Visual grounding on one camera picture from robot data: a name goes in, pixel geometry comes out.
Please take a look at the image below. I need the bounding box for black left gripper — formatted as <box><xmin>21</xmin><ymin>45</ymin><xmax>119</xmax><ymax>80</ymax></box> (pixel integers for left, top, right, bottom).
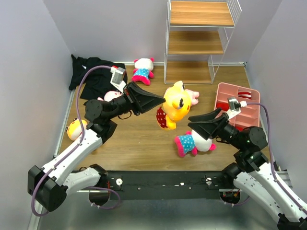
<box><xmin>106</xmin><ymin>81</ymin><xmax>165</xmax><ymax>121</ymax></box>

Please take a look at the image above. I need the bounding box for white plush blue dress front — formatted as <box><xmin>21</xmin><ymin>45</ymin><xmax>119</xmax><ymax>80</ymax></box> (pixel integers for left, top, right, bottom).
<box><xmin>174</xmin><ymin>130</ymin><xmax>216</xmax><ymax>158</ymax></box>

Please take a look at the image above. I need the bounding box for white plush blue dress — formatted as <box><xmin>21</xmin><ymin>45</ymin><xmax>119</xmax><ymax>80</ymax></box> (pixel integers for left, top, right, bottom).
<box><xmin>131</xmin><ymin>57</ymin><xmax>154</xmax><ymax>86</ymax></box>
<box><xmin>174</xmin><ymin>130</ymin><xmax>216</xmax><ymax>158</ymax></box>

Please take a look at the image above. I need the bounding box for large yellow plush toy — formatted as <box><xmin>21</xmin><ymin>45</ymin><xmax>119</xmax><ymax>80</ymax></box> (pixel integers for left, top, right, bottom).
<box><xmin>156</xmin><ymin>80</ymin><xmax>191</xmax><ymax>130</ymax></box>

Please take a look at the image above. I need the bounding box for small yellow plush toy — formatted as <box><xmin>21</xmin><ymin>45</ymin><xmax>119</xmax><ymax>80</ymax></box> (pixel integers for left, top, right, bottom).
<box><xmin>65</xmin><ymin>118</ymin><xmax>82</xmax><ymax>141</ymax></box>

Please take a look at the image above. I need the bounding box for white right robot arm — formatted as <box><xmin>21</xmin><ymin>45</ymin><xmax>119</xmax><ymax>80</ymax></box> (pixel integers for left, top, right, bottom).
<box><xmin>188</xmin><ymin>108</ymin><xmax>307</xmax><ymax>230</ymax></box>

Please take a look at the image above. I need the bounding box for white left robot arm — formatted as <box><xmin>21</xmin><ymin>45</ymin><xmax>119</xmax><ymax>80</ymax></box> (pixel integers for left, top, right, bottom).
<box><xmin>27</xmin><ymin>82</ymin><xmax>165</xmax><ymax>216</ymax></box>

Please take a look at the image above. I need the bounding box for red sock middle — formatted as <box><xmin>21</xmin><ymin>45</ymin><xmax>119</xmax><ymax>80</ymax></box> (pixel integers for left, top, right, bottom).
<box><xmin>216</xmin><ymin>102</ymin><xmax>229</xmax><ymax>111</ymax></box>

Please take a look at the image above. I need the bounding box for white plush blue dress back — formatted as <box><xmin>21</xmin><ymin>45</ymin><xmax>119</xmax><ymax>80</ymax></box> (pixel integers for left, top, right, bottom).
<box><xmin>131</xmin><ymin>57</ymin><xmax>154</xmax><ymax>86</ymax></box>

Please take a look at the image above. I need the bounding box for pink pig plush striped shirt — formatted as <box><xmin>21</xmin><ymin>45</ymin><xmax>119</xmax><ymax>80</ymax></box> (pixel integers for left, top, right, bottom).
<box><xmin>185</xmin><ymin>89</ymin><xmax>200</xmax><ymax>105</ymax></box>

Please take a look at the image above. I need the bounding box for pink pig plush left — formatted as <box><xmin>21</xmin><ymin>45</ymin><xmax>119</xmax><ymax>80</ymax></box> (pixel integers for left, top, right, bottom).
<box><xmin>97</xmin><ymin>91</ymin><xmax>122</xmax><ymax>102</ymax></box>

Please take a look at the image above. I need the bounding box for pink divided organizer tray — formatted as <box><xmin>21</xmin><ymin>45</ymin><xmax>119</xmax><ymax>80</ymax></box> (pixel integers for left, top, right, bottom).
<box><xmin>214</xmin><ymin>82</ymin><xmax>260</xmax><ymax>131</ymax></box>

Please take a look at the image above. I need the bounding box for red white striped sock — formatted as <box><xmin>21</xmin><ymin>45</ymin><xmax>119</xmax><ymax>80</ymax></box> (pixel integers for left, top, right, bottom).
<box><xmin>237</xmin><ymin>91</ymin><xmax>252</xmax><ymax>99</ymax></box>

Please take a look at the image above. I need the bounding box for black cloth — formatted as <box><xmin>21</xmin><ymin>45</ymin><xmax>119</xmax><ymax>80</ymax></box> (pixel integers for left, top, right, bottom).
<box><xmin>69</xmin><ymin>55</ymin><xmax>126</xmax><ymax>100</ymax></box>

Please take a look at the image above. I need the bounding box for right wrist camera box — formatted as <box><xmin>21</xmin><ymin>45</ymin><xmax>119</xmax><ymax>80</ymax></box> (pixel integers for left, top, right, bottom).
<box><xmin>226</xmin><ymin>97</ymin><xmax>241</xmax><ymax>120</ymax></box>

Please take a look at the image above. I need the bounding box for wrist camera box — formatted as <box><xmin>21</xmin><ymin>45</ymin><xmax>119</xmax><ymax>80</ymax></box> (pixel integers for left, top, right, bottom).
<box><xmin>226</xmin><ymin>97</ymin><xmax>241</xmax><ymax>120</ymax></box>
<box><xmin>110</xmin><ymin>66</ymin><xmax>126</xmax><ymax>92</ymax></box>

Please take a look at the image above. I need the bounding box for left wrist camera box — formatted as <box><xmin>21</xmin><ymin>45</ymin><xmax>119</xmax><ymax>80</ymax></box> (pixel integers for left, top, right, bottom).
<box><xmin>110</xmin><ymin>66</ymin><xmax>126</xmax><ymax>92</ymax></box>

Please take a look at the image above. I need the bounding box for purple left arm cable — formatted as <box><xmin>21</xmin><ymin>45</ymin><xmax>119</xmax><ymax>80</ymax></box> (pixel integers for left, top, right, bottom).
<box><xmin>30</xmin><ymin>65</ymin><xmax>122</xmax><ymax>217</ymax></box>

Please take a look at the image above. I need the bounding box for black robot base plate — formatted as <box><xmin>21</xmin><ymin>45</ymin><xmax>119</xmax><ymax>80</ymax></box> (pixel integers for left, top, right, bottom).
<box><xmin>86</xmin><ymin>171</ymin><xmax>235</xmax><ymax>200</ymax></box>

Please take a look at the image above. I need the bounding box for white wire wooden shelf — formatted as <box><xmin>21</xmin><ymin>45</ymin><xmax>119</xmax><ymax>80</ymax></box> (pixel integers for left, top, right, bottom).
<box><xmin>164</xmin><ymin>0</ymin><xmax>242</xmax><ymax>84</ymax></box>

